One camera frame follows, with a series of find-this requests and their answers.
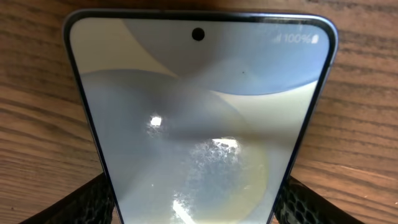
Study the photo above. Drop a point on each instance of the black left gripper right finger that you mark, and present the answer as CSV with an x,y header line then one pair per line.
x,y
298,204

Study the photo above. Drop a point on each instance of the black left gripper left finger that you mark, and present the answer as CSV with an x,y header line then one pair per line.
x,y
92,203

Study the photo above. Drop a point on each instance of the blue Galaxy smartphone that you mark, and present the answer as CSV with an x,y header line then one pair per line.
x,y
198,116

